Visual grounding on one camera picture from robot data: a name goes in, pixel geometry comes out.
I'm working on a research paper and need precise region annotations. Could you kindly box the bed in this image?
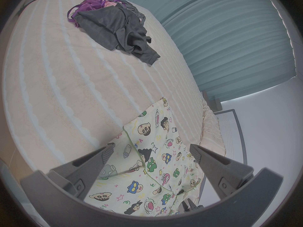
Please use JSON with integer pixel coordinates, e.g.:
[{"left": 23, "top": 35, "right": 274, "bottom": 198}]
[{"left": 2, "top": 0, "right": 249, "bottom": 174}]

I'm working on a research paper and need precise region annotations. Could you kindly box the grey bedside table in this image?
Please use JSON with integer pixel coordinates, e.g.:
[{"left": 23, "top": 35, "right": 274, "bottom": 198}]
[{"left": 202, "top": 90, "right": 222, "bottom": 111}]

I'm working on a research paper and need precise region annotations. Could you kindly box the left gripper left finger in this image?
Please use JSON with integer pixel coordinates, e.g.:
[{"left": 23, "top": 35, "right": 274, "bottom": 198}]
[{"left": 48, "top": 144, "right": 116, "bottom": 198}]

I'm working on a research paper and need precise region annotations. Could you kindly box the pink striped pillow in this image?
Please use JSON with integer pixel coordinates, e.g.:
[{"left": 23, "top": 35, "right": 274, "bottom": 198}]
[{"left": 201, "top": 99, "right": 226, "bottom": 156}]

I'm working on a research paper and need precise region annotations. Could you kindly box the black garment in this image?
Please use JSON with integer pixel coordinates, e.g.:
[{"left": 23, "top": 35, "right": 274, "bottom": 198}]
[{"left": 75, "top": 3, "right": 161, "bottom": 66}]

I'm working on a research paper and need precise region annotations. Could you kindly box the grey garment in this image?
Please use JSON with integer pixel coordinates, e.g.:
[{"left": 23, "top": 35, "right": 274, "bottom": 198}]
[{"left": 117, "top": 1, "right": 147, "bottom": 25}]

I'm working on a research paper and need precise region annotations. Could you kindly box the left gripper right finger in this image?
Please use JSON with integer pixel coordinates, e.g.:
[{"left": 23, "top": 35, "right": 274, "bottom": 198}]
[{"left": 189, "top": 143, "right": 254, "bottom": 196}]

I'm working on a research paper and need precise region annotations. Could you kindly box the white printed pyjama top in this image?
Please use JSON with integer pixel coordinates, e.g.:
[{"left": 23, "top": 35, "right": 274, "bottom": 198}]
[{"left": 84, "top": 97, "right": 205, "bottom": 217}]

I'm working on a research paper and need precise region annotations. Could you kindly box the purple satin garment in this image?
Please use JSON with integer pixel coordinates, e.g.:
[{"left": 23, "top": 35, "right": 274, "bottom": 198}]
[{"left": 67, "top": 0, "right": 113, "bottom": 28}]

